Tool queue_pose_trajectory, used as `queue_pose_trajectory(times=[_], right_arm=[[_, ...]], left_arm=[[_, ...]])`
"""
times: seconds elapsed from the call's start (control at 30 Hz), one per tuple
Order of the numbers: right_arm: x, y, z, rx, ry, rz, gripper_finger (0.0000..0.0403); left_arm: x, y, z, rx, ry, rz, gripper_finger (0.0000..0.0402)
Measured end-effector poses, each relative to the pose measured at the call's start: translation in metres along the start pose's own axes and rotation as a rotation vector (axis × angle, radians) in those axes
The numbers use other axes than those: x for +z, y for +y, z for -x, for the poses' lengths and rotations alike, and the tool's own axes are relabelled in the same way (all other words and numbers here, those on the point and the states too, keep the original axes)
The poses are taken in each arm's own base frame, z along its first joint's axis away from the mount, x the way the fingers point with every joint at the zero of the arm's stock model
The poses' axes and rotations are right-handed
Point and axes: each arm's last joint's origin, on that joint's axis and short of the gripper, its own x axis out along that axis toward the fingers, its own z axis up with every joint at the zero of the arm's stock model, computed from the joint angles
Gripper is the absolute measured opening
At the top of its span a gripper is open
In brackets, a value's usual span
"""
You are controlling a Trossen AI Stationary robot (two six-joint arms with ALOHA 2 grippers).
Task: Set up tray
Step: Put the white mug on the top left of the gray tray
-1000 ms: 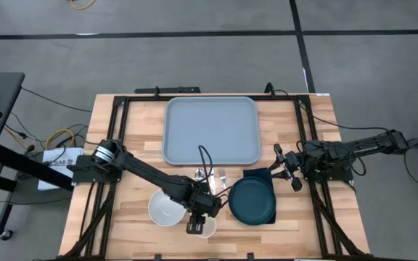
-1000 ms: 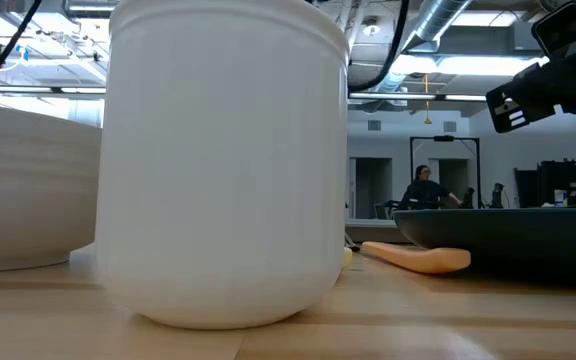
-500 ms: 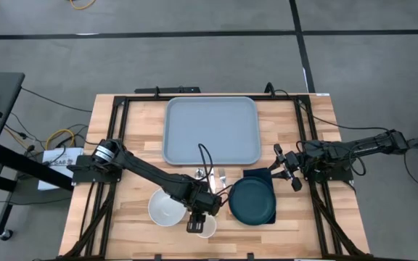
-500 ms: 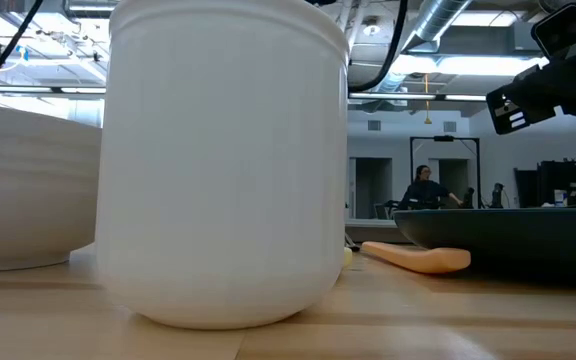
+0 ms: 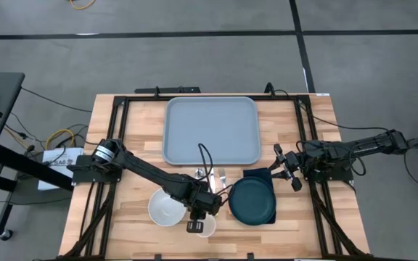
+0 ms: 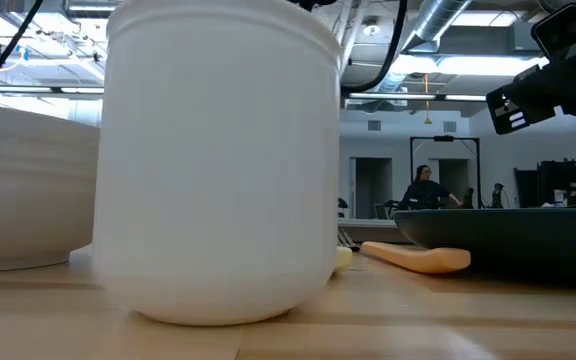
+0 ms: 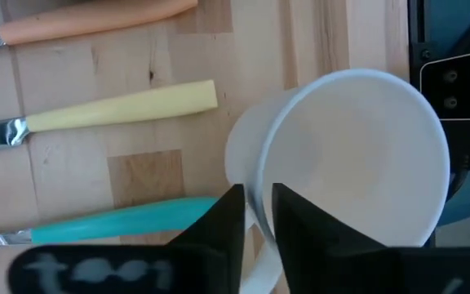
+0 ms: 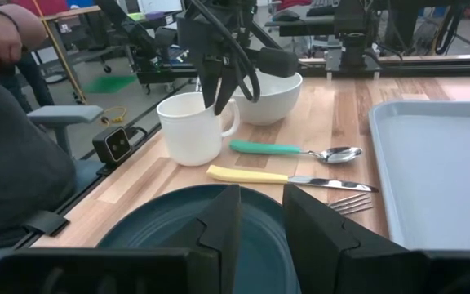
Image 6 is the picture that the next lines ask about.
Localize person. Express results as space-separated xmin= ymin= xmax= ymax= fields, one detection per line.
xmin=398 ymin=164 xmax=464 ymax=211

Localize dark blue plate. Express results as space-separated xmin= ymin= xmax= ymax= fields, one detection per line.
xmin=393 ymin=206 xmax=576 ymax=275

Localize ceiling light panel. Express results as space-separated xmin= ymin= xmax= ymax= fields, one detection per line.
xmin=390 ymin=53 xmax=549 ymax=77

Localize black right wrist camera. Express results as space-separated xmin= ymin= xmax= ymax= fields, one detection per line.
xmin=531 ymin=2 xmax=576 ymax=59

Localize black metal frame rig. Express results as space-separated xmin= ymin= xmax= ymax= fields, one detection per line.
xmin=409 ymin=135 xmax=482 ymax=210

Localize white ribbed bowl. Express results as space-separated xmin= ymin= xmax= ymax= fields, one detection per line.
xmin=0 ymin=102 xmax=102 ymax=274

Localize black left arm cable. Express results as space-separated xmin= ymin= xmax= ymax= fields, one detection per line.
xmin=340 ymin=0 xmax=409 ymax=94
xmin=0 ymin=0 xmax=45 ymax=103

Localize yellow hanging pendant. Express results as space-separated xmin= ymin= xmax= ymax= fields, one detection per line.
xmin=422 ymin=73 xmax=433 ymax=125

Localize white ceramic mug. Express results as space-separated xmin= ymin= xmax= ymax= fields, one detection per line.
xmin=91 ymin=0 xmax=343 ymax=327

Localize ceiling light strip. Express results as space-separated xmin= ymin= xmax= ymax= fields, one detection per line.
xmin=347 ymin=92 xmax=488 ymax=102
xmin=0 ymin=84 xmax=105 ymax=96

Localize orange-handled metal fork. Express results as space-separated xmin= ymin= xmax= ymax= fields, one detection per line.
xmin=337 ymin=228 xmax=472 ymax=275

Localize silver ceiling duct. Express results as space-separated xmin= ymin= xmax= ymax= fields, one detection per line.
xmin=402 ymin=0 xmax=474 ymax=54

